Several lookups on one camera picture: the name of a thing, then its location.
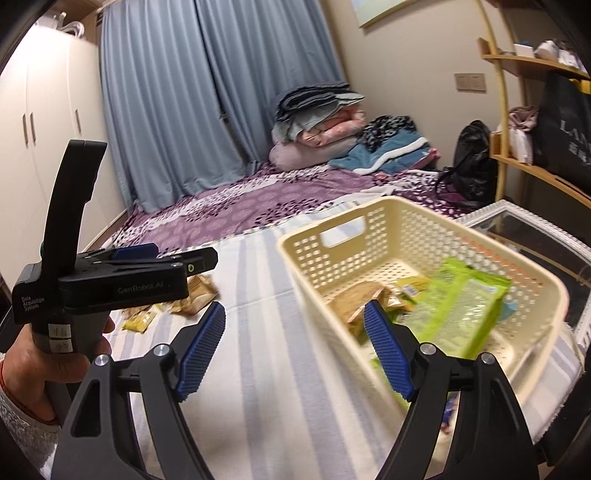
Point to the clear cookie bag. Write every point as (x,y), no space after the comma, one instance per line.
(350,304)

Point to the yellow biscuit packet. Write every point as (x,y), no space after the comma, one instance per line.
(139,322)

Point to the white wardrobe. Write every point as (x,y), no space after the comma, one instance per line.
(50,94)

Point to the wall socket plate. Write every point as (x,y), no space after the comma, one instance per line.
(470,82)

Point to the wooden shelf unit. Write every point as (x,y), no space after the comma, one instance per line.
(514,70)

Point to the purple floral bedsheet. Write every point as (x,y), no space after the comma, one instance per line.
(269,197)

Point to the framed wall picture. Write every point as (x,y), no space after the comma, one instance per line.
(369,11)

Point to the leopard print cloth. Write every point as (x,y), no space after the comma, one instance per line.
(383,128)

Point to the white framed mirror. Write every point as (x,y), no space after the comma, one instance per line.
(550,247)

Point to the pink clothes on shelf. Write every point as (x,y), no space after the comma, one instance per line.
(521,122)

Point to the blue white striped sheet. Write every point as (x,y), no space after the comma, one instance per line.
(276,402)

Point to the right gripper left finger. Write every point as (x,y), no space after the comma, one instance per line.
(98,439)

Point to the blue folded blanket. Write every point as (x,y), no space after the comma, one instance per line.
(397,153)

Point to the brown paper snack packet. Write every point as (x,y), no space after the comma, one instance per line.
(202,292)

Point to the white sneaker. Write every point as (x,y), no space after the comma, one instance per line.
(548,50)

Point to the cream perforated plastic basket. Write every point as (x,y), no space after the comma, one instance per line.
(390,239)

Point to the person's left hand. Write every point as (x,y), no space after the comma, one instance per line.
(26,369)

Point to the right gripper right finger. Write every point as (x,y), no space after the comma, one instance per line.
(491,438)

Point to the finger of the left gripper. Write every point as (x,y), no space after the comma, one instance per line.
(137,252)
(194,261)

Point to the black backpack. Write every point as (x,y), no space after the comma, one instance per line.
(474,173)

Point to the folded quilt pile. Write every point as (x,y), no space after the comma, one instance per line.
(314,124)

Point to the blue curtain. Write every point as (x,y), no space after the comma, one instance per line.
(189,88)

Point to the green snack bag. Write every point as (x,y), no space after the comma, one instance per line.
(458,309)

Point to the black LANWEI tote bag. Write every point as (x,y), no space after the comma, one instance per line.
(561,137)

